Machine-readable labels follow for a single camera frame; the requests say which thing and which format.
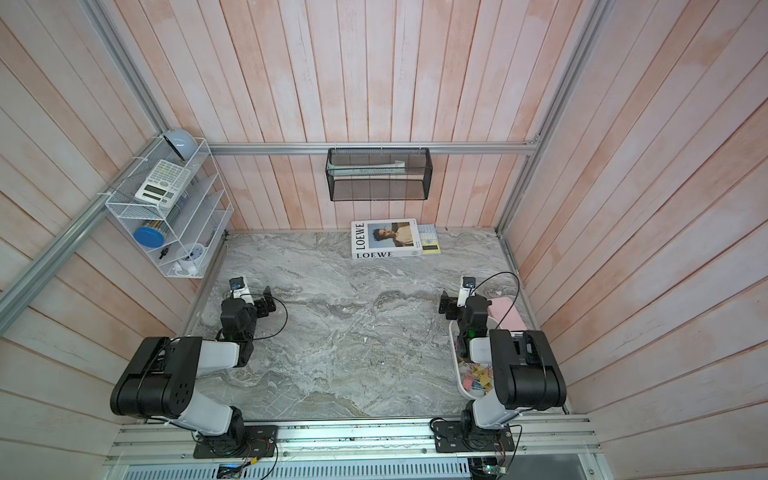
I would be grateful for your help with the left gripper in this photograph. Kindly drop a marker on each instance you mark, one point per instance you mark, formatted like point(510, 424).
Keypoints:
point(263, 310)

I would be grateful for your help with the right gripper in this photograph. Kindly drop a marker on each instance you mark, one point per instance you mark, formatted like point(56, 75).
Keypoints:
point(451, 302)

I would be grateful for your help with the white storage box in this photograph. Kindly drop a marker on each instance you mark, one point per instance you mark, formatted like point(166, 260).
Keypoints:
point(474, 380)

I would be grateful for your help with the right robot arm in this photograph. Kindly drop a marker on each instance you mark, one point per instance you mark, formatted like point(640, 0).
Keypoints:
point(502, 367)

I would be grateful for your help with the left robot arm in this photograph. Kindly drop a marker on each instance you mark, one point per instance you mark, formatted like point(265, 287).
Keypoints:
point(159, 381)

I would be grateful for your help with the small yellow book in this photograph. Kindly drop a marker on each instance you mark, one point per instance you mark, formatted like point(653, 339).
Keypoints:
point(429, 239)

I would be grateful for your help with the white Loewe book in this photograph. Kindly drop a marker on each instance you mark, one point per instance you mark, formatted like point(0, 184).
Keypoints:
point(384, 239)

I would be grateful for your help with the white tape roll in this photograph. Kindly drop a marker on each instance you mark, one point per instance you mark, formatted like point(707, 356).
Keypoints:
point(188, 259)

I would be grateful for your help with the blue lid container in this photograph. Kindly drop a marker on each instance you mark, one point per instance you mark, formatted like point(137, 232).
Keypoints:
point(151, 233)

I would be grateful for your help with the papers in mesh basket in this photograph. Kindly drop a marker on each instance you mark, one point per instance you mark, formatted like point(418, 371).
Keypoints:
point(396, 168)

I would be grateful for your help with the white calculator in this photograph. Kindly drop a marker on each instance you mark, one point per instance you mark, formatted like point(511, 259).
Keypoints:
point(164, 184)

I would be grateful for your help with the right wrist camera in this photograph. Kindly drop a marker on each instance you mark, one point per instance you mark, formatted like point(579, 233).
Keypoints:
point(467, 287)

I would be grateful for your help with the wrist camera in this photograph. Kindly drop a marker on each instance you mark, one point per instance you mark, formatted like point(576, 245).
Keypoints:
point(240, 290)
point(467, 287)

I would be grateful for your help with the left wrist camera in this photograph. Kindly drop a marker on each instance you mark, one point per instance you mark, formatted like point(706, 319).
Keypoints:
point(240, 290)

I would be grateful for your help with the white wire shelf rack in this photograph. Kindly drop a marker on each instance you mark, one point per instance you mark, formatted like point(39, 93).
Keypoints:
point(201, 215)

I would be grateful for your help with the black mesh wall basket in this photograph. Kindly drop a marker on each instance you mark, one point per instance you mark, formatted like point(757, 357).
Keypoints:
point(414, 185)

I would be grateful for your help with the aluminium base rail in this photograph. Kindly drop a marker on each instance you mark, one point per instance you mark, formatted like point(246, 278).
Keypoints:
point(534, 445)

